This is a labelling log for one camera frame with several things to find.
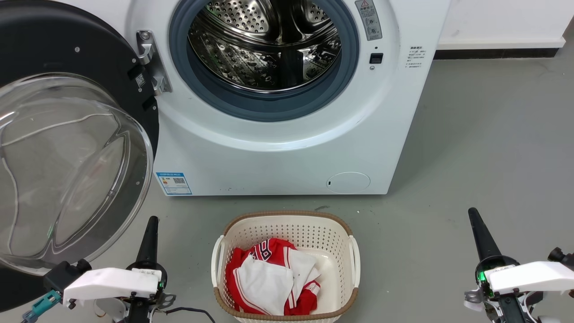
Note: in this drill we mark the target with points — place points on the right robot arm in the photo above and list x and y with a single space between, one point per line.
511 316

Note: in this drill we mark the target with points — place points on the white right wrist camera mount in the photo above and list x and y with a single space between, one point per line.
533 276

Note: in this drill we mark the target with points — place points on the blue energy label sticker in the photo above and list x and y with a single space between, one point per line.
173 184

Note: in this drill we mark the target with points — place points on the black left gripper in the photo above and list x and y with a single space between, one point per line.
162 287

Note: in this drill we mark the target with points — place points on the white front-load washing machine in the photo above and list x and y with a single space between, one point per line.
278 166

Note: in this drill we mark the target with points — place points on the metal door hinge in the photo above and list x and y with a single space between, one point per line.
154 67

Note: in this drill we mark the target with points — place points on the grey warning sticker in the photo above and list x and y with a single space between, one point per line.
370 20

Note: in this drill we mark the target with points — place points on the small printed text sticker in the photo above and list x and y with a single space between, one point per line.
416 58

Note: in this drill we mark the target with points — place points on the white brown-rimmed laundry basket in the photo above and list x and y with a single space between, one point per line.
287 226

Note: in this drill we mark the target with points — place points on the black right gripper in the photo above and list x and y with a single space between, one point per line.
493 264

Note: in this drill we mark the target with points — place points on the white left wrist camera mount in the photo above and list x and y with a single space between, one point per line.
112 282

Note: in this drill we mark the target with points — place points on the red and white jersey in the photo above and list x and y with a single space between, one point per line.
264 282

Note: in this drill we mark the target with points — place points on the black round glass washer door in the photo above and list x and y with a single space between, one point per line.
71 49

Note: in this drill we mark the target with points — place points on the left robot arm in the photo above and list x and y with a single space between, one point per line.
134 317

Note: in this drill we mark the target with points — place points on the round white filter cover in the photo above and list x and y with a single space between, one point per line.
348 182

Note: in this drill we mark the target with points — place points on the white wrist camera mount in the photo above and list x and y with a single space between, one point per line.
533 276
112 282

